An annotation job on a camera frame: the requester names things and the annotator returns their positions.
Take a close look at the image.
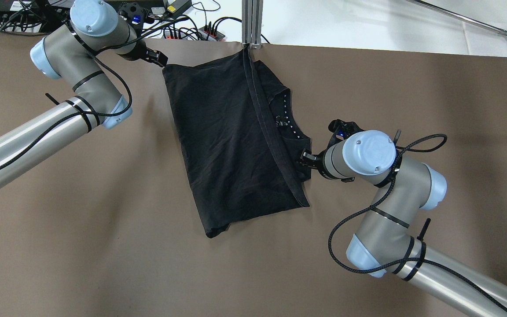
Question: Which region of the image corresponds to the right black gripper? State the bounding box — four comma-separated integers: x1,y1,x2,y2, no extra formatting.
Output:
298,151,339,180

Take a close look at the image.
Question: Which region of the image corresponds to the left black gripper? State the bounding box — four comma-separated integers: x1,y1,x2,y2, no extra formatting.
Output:
124,39,168,68

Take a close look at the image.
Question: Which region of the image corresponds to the black graphic t-shirt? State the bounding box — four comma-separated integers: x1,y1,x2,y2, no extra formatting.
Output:
163,49,311,238

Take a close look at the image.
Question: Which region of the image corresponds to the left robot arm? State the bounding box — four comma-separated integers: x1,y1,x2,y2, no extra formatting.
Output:
0,0,168,189

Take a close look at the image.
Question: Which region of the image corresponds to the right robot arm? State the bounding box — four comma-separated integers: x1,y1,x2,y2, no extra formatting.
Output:
299,129,507,317

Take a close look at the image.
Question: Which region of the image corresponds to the black power adapter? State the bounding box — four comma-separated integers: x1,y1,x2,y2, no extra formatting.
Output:
165,0,192,15

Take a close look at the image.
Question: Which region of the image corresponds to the metal grabber rod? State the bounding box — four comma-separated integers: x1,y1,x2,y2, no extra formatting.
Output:
407,0,507,39

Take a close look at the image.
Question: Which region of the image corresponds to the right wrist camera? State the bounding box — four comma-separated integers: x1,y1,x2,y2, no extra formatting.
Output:
328,119,364,146

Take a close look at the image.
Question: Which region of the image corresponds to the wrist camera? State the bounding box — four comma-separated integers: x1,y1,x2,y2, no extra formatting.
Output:
328,119,364,146
117,2,154,26

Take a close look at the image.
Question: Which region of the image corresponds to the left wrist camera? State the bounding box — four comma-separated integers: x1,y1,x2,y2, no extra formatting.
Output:
117,2,154,26

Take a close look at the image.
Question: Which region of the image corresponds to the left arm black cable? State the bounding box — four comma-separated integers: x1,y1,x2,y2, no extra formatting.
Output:
0,15,179,181

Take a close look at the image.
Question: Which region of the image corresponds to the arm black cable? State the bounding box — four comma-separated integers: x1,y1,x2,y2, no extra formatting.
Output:
327,134,507,317
0,15,179,181

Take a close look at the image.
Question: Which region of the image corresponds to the black network switch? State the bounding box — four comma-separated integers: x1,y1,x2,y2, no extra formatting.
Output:
121,0,169,10

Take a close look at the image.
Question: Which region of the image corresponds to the aluminium frame post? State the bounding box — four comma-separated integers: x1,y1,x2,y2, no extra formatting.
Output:
241,0,264,49

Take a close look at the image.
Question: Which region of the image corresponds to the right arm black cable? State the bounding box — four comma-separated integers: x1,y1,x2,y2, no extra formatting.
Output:
327,134,507,317

